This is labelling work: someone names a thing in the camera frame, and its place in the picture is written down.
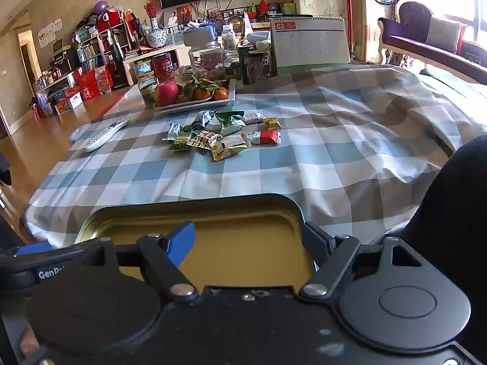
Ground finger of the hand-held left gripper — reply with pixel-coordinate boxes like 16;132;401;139
0;241;54;261

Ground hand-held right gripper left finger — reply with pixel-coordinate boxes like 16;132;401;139
87;221;199;303

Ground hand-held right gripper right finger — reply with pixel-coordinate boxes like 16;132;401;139
299;221;424;300

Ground gold metal tin tray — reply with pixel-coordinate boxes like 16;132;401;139
74;193;317;287

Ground yellow white green snack packet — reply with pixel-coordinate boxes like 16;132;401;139
211;137;253;162

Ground brown patterned snack packet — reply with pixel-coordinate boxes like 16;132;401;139
186;131;223;149

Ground white dark-print snack packet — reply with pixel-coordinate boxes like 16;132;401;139
162;122;182;141

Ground red and white snack packet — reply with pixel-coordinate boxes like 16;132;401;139
247;130;282;145

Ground pale green snack packet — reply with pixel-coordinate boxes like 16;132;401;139
219;121;248;136

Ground silver green snack packet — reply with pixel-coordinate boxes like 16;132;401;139
192;109;217;128

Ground dark green candy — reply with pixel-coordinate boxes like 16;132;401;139
217;110;245;124

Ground person's left hand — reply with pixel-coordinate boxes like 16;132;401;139
17;325;41;356

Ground white remote control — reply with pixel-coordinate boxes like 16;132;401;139
83;119;130;153

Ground person's right leg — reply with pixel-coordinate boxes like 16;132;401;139
399;133;487;354

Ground white fruit tray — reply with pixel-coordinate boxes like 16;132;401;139
152;78;237;115

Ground red apple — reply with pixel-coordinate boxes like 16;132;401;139
153;81;180;107

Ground colourful boxes on floor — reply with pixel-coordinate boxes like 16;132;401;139
53;90;84;116

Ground red gift bag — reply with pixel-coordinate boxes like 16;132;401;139
78;69;100;101

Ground red can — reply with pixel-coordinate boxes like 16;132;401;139
151;53;174;84

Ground small lidded glass jar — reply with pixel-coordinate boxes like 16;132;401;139
131;60;153;78

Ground dark green can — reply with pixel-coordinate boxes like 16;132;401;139
237;43;263;86

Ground large clear jar grey lid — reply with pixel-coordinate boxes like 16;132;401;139
183;23;225;81

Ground desk calendar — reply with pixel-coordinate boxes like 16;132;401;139
269;15;351;77

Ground cluttered bookshelf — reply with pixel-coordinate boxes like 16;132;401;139
73;9;132;75

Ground blue white porcelain vase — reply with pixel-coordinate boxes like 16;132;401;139
146;17;168;50

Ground white bowl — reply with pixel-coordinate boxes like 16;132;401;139
246;32;272;47

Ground purple sofa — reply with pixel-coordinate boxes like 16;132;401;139
377;0;487;85

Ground red stick vacuum cleaner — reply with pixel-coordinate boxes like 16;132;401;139
340;0;360;52

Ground grey cushion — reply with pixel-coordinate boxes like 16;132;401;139
426;16;463;55

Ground wall papers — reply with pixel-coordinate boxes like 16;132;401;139
37;17;64;48

